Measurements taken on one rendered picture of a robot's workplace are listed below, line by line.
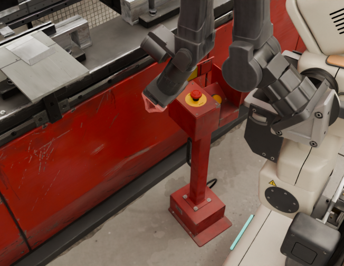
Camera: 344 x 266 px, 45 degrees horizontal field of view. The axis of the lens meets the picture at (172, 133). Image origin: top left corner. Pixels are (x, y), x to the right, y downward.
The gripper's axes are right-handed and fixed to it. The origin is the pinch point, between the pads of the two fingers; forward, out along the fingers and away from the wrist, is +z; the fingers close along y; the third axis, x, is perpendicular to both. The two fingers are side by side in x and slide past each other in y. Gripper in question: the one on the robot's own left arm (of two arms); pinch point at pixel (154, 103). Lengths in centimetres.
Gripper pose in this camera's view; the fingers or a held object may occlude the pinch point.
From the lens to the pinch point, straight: 106.2
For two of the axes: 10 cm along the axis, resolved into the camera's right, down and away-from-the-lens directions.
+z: -3.7, 4.1, 8.3
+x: 7.4, 6.7, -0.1
